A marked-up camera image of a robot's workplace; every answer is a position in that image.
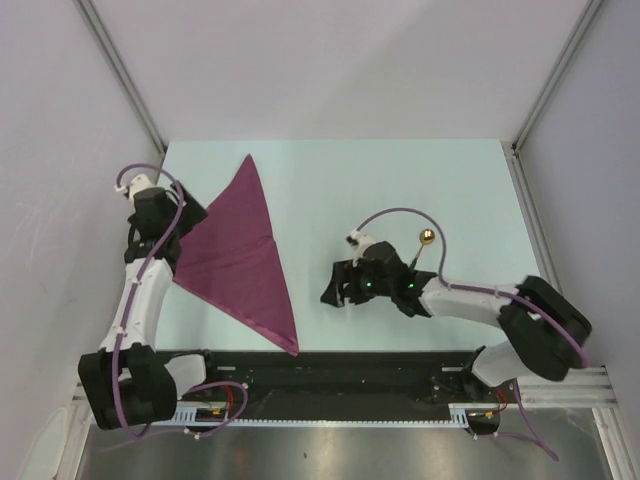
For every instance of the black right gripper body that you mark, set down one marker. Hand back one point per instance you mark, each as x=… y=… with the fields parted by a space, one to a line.
x=365 y=286

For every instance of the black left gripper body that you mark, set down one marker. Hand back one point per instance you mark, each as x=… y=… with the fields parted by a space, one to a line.
x=174 y=210

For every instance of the gold spoon teal handle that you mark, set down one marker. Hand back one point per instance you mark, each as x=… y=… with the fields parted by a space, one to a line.
x=426 y=238

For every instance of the purple cloth napkin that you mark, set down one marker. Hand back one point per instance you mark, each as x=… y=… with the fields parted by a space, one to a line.
x=231 y=261

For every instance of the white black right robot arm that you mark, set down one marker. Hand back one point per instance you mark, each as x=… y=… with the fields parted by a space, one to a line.
x=545 y=334

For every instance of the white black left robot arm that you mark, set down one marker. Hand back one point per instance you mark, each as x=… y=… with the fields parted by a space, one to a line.
x=126 y=381

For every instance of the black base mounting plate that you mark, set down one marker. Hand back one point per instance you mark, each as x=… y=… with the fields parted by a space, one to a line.
x=380 y=387

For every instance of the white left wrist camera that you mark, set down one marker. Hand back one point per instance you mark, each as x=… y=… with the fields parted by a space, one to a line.
x=137 y=184

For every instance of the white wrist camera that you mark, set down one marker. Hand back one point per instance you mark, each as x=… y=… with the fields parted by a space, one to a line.
x=359 y=242
x=137 y=184

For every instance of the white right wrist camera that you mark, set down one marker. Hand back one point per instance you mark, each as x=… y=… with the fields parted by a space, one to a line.
x=359 y=242

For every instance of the aluminium side rail right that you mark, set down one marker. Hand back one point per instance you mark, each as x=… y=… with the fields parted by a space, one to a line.
x=535 y=230

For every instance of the aluminium frame post left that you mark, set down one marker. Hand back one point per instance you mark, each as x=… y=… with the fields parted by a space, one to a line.
x=113 y=58

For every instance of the aluminium frame post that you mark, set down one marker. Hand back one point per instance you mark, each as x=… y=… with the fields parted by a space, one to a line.
x=113 y=58
x=568 y=53

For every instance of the aluminium frame post right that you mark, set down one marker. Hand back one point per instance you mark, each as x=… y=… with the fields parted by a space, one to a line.
x=568 y=53

